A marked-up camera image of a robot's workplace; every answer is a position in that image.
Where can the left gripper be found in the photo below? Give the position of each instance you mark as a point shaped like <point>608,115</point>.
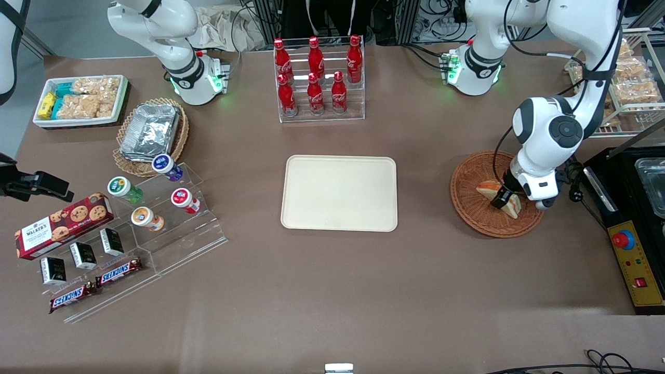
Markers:
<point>509,185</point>

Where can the triangular sandwich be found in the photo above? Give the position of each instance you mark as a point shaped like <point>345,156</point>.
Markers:
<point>487,191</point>

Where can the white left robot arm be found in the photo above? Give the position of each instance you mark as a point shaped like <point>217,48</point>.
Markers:
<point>545,130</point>

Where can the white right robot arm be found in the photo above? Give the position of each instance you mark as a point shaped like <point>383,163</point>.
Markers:
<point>176,31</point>

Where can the brown round wicker basket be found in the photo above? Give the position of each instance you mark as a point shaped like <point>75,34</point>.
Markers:
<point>478,218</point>

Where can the light woven wicker basket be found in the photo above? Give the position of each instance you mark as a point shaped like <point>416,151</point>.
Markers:
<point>130,167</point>

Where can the cream plastic serving tray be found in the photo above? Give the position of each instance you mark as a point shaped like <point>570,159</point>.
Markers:
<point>337,192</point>

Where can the red Walkers cookie box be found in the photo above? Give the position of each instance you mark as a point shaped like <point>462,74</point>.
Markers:
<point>57,228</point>

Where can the yellow snack packet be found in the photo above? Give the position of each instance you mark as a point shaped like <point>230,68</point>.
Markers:
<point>47,105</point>

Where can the teal snack packet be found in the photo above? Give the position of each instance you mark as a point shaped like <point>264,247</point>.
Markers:
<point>64,90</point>
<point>57,108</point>

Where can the white rectangular snack bin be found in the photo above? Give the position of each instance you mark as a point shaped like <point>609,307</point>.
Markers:
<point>78,122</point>

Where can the small black box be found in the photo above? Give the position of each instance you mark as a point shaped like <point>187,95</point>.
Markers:
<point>53,270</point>
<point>111,242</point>
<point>83,255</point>

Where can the green yogurt cup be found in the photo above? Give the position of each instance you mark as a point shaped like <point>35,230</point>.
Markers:
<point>120,187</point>

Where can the clear rice cracker bag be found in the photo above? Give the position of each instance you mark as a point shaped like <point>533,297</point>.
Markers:
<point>96,85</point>
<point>78,106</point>

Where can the orange yogurt cup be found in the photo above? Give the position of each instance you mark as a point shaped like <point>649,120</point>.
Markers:
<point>143,217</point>

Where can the black machine housing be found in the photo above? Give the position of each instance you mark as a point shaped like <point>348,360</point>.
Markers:
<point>623,208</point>

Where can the Snickers chocolate bar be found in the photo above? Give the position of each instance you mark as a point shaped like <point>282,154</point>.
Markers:
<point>119,272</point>
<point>72,297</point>

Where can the red emergency stop button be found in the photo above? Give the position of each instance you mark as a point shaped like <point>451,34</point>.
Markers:
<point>623,239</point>

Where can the stack of foil trays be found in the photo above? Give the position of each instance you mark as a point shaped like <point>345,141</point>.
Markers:
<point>150,132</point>

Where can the purple yogurt cup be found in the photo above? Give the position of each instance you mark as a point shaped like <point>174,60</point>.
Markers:
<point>163,165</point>

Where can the clear rectangular container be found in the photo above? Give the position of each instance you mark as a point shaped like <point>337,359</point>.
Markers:
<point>653,184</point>

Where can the yellow control panel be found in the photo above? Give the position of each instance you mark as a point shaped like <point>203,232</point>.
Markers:
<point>636,265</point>

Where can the red yogurt cup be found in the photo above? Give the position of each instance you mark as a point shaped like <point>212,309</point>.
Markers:
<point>182,198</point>

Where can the clear acrylic stepped display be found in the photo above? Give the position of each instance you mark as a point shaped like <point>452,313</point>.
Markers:
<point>182,244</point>

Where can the clear fried snack bag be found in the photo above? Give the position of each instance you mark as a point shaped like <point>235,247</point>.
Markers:
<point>631,67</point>
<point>626,49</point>
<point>636,91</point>

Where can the red cola bottle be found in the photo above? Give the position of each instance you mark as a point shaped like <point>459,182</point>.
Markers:
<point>283,59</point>
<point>315,97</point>
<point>286,98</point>
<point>338,96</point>
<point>316,57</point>
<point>354,59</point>

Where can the clear acrylic bottle rack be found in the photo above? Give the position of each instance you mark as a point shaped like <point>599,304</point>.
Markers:
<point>322,118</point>

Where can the small white silver device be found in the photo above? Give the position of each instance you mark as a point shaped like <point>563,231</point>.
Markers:
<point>338,369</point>

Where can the beige crumpled cloth bag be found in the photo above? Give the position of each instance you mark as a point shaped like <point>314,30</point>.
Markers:
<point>223,28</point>

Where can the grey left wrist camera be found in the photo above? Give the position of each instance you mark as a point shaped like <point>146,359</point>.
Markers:
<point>544,203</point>

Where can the red rocker switch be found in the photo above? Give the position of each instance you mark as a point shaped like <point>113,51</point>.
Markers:
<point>640,283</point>

